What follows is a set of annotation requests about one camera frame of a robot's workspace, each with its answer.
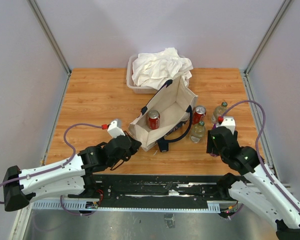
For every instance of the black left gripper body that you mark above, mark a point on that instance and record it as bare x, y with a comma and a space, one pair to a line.
131, 151

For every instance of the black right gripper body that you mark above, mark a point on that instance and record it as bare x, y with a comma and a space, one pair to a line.
211, 148

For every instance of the clear glass bottle green cap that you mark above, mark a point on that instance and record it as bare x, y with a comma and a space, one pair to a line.
218, 111

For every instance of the red soda can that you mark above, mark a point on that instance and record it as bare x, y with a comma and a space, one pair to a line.
199, 114
153, 119

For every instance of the cream canvas tote bag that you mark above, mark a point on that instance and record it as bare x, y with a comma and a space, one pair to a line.
175, 103

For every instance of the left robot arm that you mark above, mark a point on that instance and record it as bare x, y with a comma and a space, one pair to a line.
24, 186

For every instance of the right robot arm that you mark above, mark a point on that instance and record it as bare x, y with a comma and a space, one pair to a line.
274, 203

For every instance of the white plastic basket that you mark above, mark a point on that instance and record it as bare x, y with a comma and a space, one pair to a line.
130, 82

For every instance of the white crumpled cloth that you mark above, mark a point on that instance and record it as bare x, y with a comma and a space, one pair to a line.
162, 67

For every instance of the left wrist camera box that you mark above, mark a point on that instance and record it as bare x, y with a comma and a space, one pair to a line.
114, 128

